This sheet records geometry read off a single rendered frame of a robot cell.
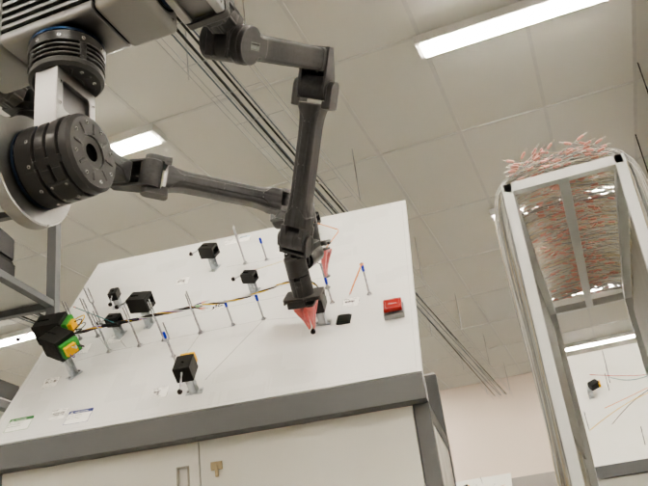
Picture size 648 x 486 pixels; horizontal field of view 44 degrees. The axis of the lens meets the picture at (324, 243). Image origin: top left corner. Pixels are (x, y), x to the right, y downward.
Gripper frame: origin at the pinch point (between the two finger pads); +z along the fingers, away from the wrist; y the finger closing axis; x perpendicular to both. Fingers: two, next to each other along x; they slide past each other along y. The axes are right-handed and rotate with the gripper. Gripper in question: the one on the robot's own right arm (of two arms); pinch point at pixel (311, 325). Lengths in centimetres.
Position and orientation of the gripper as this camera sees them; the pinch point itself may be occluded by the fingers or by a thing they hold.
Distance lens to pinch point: 212.3
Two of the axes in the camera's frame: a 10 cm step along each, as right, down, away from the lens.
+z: 2.3, 9.3, 2.9
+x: -1.8, 3.3, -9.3
